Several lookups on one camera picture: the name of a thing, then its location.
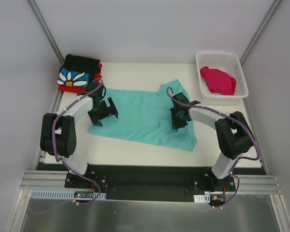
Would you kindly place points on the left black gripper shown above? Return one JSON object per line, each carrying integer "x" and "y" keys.
{"x": 106, "y": 112}

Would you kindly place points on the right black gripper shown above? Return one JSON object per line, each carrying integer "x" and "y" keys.
{"x": 178, "y": 120}

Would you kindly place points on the teal t shirt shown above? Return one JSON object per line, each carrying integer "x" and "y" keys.
{"x": 145, "y": 117}

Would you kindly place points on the white plastic basket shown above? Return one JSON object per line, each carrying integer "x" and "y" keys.
{"x": 226, "y": 62}

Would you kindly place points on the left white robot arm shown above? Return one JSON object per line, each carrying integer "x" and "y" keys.
{"x": 58, "y": 133}

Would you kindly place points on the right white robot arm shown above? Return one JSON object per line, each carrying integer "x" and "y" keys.
{"x": 233, "y": 135}

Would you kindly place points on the red folded t shirt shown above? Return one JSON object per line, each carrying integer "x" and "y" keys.
{"x": 76, "y": 82}

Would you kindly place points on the pink folded t shirt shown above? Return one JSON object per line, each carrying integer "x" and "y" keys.
{"x": 100, "y": 66}

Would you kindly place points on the magenta t shirt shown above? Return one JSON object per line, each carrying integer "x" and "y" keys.
{"x": 218, "y": 81}

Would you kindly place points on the right white cable duct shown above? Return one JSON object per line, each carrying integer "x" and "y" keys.
{"x": 201, "y": 198}

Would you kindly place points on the white cable duct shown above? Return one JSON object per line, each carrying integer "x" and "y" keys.
{"x": 67, "y": 195}
{"x": 201, "y": 198}

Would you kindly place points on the left white cable duct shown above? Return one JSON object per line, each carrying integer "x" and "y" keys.
{"x": 67, "y": 195}

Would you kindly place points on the left aluminium frame post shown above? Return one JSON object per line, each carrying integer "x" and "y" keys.
{"x": 45, "y": 29}

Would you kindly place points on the aluminium frame post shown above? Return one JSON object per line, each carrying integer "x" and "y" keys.
{"x": 45, "y": 29}
{"x": 260, "y": 29}

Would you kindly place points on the right aluminium frame post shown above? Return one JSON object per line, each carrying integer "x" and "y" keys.
{"x": 260, "y": 29}

